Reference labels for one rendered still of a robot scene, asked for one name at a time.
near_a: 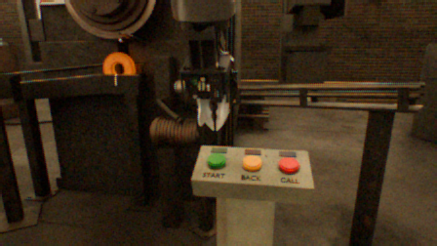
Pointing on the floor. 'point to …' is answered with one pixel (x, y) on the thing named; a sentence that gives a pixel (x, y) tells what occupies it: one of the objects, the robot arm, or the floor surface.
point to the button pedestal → (252, 190)
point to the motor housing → (187, 131)
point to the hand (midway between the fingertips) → (216, 122)
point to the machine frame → (57, 40)
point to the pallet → (254, 115)
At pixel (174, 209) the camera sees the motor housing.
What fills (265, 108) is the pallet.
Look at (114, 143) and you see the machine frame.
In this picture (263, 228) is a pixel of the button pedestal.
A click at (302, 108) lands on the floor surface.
